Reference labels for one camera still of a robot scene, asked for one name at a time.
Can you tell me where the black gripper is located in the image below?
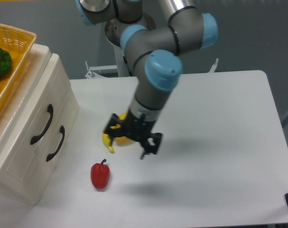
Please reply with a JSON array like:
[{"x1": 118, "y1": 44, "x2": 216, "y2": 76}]
[{"x1": 103, "y1": 110, "x2": 162, "y2": 160}]

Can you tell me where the white top drawer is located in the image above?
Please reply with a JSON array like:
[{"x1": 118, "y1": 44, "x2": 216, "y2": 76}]
[{"x1": 0, "y1": 53, "x2": 72, "y2": 179}]

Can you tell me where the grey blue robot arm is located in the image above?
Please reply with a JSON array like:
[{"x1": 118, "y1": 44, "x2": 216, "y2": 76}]
[{"x1": 76, "y1": 0, "x2": 218, "y2": 155}]

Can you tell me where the white drawer cabinet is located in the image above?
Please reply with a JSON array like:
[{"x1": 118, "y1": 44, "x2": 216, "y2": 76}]
[{"x1": 0, "y1": 44, "x2": 79, "y2": 205}]

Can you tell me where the yellow bell pepper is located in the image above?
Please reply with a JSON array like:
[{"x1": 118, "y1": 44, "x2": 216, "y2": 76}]
[{"x1": 114, "y1": 136, "x2": 132, "y2": 145}]

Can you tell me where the yellow banana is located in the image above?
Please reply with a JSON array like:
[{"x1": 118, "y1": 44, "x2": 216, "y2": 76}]
[{"x1": 102, "y1": 112, "x2": 130, "y2": 153}]

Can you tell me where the red bell pepper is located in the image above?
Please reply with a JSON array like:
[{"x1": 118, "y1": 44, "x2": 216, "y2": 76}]
[{"x1": 91, "y1": 159, "x2": 110, "y2": 190}]

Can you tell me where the yellow woven basket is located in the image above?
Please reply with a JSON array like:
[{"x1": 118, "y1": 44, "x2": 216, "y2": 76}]
[{"x1": 0, "y1": 24, "x2": 37, "y2": 115}]

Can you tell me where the black lower drawer handle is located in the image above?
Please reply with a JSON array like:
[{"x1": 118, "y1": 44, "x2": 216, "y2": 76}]
[{"x1": 46, "y1": 125, "x2": 65, "y2": 162}]

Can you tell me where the black drawer handle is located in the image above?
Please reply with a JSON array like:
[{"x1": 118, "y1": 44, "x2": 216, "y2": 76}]
[
  {"x1": 46, "y1": 125, "x2": 65, "y2": 162},
  {"x1": 30, "y1": 104, "x2": 54, "y2": 145}
]

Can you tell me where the black top drawer handle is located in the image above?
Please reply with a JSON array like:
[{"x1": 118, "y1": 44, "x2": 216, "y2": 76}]
[{"x1": 30, "y1": 104, "x2": 54, "y2": 145}]

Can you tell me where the white metal bracket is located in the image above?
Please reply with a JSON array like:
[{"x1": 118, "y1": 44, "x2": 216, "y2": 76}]
[{"x1": 209, "y1": 58, "x2": 219, "y2": 73}]

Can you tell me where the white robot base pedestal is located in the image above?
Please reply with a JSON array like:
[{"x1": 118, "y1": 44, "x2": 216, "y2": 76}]
[{"x1": 84, "y1": 11, "x2": 158, "y2": 79}]

